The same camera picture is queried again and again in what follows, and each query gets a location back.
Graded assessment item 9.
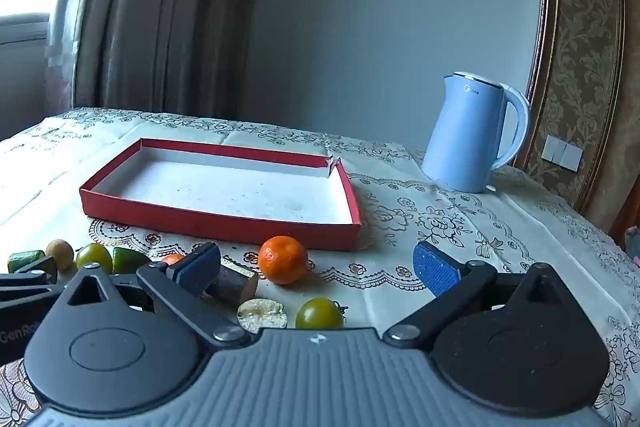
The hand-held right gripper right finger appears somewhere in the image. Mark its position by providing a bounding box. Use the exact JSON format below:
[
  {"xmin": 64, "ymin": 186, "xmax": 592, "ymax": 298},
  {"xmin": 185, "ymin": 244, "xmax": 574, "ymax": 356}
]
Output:
[{"xmin": 384, "ymin": 241, "xmax": 571, "ymax": 349}]

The sheer white curtain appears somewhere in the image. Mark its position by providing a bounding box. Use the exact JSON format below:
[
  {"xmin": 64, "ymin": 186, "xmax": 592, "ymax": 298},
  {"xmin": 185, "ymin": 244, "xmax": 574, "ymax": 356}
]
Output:
[{"xmin": 45, "ymin": 0, "xmax": 101, "ymax": 112}]

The light blue electric kettle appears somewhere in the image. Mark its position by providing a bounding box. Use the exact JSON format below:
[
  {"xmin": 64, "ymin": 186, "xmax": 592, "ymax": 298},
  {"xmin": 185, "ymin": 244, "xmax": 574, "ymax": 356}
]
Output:
[{"xmin": 421, "ymin": 72, "xmax": 532, "ymax": 194}]

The brown longan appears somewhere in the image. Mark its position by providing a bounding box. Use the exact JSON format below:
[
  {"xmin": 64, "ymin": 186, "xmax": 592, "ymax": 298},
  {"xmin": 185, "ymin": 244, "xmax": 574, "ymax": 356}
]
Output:
[{"xmin": 45, "ymin": 239, "xmax": 75, "ymax": 272}]

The brown patterned curtain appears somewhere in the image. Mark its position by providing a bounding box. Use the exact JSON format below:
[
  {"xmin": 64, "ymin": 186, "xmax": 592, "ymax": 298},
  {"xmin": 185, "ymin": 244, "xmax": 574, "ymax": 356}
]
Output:
[{"xmin": 75, "ymin": 0, "xmax": 273, "ymax": 120}]

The cream floral tablecloth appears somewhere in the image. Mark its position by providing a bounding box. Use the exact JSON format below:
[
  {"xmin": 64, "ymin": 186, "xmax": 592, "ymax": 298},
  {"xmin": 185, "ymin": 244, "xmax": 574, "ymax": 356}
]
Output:
[{"xmin": 0, "ymin": 107, "xmax": 640, "ymax": 427}]

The green tomato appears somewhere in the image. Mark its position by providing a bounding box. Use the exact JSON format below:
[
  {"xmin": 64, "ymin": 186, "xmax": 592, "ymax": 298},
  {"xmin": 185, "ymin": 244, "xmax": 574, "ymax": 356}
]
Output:
[
  {"xmin": 295, "ymin": 297, "xmax": 346, "ymax": 330},
  {"xmin": 75, "ymin": 243, "xmax": 114, "ymax": 275}
]

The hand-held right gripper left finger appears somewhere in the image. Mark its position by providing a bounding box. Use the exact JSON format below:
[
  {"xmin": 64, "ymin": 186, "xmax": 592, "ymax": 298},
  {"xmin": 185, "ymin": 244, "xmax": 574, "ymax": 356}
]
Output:
[{"xmin": 65, "ymin": 242, "xmax": 252, "ymax": 350}]

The green cucumber piece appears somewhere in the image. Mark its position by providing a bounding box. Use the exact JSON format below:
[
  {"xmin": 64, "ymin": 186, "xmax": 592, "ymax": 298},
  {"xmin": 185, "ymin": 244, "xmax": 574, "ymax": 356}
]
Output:
[
  {"xmin": 7, "ymin": 248, "xmax": 47, "ymax": 273},
  {"xmin": 112, "ymin": 247, "xmax": 152, "ymax": 275}
]

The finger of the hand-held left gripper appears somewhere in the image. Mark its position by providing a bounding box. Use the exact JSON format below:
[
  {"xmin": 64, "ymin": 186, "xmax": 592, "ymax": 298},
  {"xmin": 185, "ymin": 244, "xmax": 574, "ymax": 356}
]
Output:
[{"xmin": 0, "ymin": 256, "xmax": 68, "ymax": 305}]

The grey window frame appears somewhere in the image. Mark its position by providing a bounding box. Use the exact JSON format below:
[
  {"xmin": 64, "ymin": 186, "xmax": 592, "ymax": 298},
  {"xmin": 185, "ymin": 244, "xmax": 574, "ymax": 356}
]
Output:
[{"xmin": 0, "ymin": 12, "xmax": 51, "ymax": 142}]

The gold wall trim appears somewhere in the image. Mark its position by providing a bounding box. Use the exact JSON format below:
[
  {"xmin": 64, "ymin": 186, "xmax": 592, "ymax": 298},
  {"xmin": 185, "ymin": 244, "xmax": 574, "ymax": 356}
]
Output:
[{"xmin": 511, "ymin": 0, "xmax": 563, "ymax": 172}]

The red cardboard box lid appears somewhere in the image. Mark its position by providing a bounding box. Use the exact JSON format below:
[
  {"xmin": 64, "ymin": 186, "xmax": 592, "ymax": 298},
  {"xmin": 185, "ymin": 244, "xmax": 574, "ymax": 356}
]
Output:
[{"xmin": 79, "ymin": 138, "xmax": 362, "ymax": 253}]

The white wall switch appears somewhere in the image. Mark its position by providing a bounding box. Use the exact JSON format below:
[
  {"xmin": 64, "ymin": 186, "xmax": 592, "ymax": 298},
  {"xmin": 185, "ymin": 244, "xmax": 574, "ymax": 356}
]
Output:
[{"xmin": 542, "ymin": 134, "xmax": 583, "ymax": 170}]

